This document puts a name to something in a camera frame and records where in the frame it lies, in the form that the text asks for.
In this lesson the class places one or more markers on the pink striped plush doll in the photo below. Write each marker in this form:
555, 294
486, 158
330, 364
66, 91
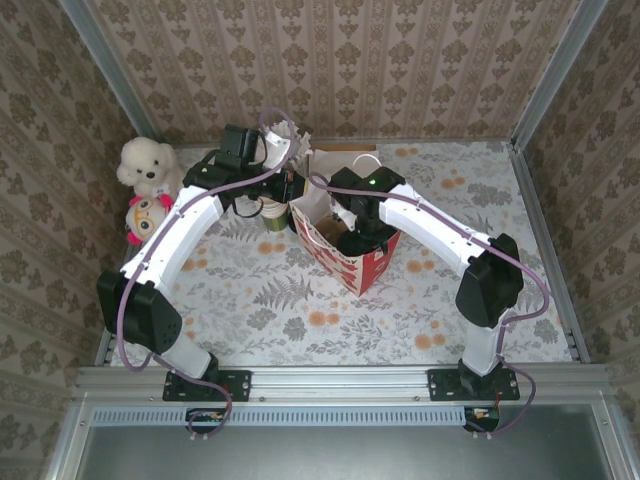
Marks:
142, 220

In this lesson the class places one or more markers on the black plastic cup lid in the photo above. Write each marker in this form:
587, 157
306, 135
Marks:
357, 245

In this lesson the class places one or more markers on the bundle of paper-wrapped straws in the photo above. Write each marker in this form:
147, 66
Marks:
295, 135

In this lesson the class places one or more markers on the floral tablecloth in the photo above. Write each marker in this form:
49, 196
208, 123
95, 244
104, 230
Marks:
300, 330

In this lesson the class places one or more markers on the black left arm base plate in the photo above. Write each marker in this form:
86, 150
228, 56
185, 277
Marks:
237, 385

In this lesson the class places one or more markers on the aluminium frame post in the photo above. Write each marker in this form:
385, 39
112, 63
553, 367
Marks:
555, 75
100, 60

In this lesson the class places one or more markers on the aluminium mounting rail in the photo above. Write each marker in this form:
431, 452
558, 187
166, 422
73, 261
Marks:
340, 382

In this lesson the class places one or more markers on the white plush dog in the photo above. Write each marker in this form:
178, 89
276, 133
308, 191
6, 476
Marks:
147, 167

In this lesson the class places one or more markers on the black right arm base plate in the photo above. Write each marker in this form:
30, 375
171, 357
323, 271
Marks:
440, 385

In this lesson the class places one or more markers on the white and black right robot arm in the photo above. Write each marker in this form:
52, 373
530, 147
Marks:
430, 225

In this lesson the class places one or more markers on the aluminium table side rail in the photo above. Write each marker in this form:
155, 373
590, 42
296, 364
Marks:
550, 250

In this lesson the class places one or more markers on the brown cardboard napkin box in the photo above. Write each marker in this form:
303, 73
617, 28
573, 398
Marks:
350, 147

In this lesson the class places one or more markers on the red and white paper gift bag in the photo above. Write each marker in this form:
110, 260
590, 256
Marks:
370, 272

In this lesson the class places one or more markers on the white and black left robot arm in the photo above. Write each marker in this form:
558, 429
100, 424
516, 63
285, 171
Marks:
175, 235

